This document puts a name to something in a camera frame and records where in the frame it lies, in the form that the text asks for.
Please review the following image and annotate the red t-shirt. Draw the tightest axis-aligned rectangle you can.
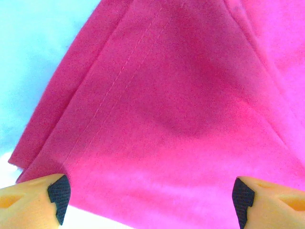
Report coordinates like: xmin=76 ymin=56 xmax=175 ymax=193
xmin=8 ymin=0 xmax=305 ymax=229

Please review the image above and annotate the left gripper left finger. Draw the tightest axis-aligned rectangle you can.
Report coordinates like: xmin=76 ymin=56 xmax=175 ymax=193
xmin=0 ymin=173 xmax=72 ymax=229

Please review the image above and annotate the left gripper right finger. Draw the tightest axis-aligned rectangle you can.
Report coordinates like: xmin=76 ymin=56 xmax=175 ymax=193
xmin=232 ymin=176 xmax=305 ymax=229

